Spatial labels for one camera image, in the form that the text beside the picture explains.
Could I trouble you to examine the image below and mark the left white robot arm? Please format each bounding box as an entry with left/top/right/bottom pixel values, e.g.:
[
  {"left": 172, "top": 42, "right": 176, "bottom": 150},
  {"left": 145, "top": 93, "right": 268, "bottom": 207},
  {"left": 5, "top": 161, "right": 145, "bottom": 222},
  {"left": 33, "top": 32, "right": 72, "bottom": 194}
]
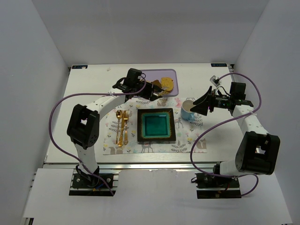
[{"left": 67, "top": 68, "right": 166, "bottom": 181}]

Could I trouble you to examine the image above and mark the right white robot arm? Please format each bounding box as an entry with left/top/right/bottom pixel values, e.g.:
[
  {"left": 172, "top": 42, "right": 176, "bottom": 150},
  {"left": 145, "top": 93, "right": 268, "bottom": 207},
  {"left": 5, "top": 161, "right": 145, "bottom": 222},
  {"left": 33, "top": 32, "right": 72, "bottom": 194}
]
[{"left": 191, "top": 82, "right": 280, "bottom": 176}]

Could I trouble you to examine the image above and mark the dark brown chocolate bun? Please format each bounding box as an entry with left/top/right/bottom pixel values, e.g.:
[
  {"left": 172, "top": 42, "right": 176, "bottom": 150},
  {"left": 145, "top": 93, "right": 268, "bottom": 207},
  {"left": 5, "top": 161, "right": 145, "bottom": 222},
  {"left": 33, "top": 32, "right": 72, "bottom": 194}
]
[{"left": 151, "top": 80, "right": 162, "bottom": 88}]

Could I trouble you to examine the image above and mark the lavender plastic tray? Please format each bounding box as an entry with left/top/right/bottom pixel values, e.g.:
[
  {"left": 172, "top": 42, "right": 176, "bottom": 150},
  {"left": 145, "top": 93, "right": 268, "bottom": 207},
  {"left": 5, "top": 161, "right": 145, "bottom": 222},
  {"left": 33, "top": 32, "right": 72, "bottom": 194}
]
[{"left": 142, "top": 69, "right": 179, "bottom": 97}]

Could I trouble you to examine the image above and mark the light blue mug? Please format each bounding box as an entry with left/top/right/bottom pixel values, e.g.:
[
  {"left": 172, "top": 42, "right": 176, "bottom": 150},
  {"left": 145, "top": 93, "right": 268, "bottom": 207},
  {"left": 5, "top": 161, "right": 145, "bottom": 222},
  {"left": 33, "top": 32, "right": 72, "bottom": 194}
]
[{"left": 180, "top": 100, "right": 195, "bottom": 121}]

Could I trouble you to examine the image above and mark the square teal black plate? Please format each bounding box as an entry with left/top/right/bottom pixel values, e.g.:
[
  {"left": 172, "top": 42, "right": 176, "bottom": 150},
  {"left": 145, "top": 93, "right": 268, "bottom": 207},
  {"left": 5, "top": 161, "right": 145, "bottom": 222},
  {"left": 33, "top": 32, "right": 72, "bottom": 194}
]
[{"left": 137, "top": 108, "right": 176, "bottom": 143}]

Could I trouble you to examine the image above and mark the gold fork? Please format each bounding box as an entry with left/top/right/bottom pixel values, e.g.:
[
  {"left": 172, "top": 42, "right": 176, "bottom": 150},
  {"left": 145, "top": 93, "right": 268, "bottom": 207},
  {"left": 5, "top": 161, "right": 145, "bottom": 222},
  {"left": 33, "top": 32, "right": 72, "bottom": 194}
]
[{"left": 123, "top": 111, "right": 129, "bottom": 145}]

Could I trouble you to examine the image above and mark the gold knife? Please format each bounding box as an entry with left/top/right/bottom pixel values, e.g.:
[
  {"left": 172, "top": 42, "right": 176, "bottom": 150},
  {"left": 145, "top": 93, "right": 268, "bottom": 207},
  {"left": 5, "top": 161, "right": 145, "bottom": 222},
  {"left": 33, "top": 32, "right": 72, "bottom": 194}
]
[{"left": 118, "top": 111, "right": 126, "bottom": 147}]

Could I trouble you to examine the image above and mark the animal print cloth placemat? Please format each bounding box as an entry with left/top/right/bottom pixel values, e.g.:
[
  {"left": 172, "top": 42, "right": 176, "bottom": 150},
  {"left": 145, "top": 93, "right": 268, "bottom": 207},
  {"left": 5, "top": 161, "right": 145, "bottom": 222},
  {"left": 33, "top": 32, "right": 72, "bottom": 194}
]
[{"left": 100, "top": 97, "right": 203, "bottom": 155}]

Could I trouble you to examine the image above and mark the gold spoon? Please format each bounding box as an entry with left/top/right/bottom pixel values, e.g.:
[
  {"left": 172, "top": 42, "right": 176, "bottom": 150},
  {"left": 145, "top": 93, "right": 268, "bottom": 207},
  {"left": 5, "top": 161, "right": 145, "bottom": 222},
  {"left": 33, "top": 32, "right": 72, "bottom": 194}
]
[{"left": 116, "top": 110, "right": 123, "bottom": 144}]

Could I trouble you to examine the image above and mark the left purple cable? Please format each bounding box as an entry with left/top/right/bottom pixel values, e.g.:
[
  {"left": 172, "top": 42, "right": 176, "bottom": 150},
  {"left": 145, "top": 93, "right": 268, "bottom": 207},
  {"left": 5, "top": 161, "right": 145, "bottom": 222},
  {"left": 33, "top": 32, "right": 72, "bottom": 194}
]
[{"left": 48, "top": 73, "right": 148, "bottom": 196}]

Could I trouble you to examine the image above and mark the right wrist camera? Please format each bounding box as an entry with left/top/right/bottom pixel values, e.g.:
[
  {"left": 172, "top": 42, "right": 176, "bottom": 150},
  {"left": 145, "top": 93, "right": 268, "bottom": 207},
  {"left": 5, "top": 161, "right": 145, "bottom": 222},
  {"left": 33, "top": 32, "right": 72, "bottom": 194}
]
[{"left": 210, "top": 75, "right": 221, "bottom": 87}]

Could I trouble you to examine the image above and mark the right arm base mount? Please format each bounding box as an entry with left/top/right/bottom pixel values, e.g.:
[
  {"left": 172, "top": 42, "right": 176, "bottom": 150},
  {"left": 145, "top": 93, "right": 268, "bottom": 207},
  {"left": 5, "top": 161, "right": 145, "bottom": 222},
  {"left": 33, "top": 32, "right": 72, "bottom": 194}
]
[{"left": 191, "top": 173, "right": 241, "bottom": 199}]

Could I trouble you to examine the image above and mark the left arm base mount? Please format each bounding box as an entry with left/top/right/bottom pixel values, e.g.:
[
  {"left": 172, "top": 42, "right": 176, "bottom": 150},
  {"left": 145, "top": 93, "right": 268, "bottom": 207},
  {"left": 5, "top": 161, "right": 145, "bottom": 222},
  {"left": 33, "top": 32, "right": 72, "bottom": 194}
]
[{"left": 68, "top": 169, "right": 119, "bottom": 197}]

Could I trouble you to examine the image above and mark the aluminium frame rail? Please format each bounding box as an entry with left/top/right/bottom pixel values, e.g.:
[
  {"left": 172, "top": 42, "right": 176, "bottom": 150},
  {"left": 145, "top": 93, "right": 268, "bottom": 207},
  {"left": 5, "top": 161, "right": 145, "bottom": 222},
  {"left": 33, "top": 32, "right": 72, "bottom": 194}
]
[{"left": 43, "top": 157, "right": 222, "bottom": 174}]

